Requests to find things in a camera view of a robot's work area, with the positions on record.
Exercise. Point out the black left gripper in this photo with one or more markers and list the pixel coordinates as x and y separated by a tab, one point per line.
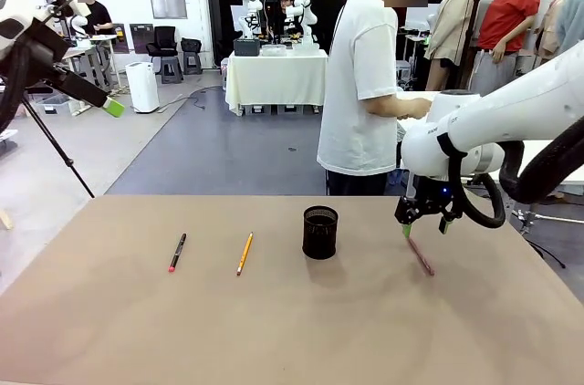
48	45

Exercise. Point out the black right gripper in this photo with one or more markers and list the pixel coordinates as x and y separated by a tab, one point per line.
429	202

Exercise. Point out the maroon pen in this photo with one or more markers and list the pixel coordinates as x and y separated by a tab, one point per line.
422	259

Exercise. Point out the black pen pink end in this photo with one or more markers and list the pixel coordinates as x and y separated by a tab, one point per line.
177	252

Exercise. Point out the yellow pencil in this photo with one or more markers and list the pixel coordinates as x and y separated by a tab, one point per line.
245	253

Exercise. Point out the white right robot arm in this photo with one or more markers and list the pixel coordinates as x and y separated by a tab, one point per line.
502	120

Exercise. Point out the person's right forearm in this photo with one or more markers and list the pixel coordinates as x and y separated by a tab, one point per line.
392	107

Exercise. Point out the black mesh pen holder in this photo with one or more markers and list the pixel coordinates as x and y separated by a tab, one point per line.
319	239

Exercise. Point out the person's right hand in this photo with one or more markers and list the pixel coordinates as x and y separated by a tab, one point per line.
420	107

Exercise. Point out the white air purifier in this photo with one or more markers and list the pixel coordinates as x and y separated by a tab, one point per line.
142	88

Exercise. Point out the white desk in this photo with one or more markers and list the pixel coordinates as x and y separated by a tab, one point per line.
102	38

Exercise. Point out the purple poster board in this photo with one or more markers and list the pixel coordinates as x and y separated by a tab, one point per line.
141	38
118	38

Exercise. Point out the black tripod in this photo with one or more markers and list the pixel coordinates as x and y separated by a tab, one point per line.
55	143

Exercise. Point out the grey stool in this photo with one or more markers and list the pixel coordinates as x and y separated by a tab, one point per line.
172	72

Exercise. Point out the black office chair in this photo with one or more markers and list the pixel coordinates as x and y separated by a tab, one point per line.
162	45

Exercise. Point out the person in black T-shirt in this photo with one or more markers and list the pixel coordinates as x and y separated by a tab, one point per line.
98	15

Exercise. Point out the black stool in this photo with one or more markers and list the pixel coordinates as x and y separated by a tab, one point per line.
191	54

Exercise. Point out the metal light stand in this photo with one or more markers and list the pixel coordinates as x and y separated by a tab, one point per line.
527	221

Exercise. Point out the black equipment box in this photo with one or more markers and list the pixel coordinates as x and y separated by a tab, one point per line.
246	46

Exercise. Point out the person in white T-shirt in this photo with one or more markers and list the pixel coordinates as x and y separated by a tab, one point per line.
360	84

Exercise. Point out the table with white cloth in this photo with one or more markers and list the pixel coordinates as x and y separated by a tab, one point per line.
274	79

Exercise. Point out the mannequin with beige coat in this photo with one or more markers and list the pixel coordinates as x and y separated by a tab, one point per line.
451	24

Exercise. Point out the seated person in black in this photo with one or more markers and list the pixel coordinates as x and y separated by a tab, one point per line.
286	4

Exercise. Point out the figure in red shirt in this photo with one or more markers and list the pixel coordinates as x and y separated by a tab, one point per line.
506	15

